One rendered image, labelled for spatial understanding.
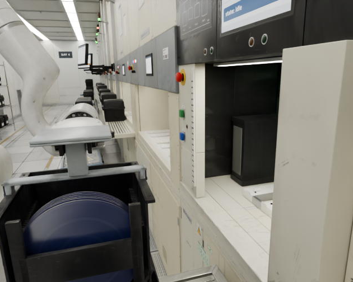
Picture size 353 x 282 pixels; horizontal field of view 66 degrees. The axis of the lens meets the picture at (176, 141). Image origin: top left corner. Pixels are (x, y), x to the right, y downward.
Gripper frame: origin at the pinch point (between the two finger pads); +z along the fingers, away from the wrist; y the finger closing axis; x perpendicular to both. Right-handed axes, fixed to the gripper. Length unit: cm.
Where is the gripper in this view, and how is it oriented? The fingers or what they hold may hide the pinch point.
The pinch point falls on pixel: (75, 143)
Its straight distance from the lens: 50.5
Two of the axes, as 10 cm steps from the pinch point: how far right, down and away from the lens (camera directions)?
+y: -9.6, 0.8, -2.7
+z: 2.8, 2.2, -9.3
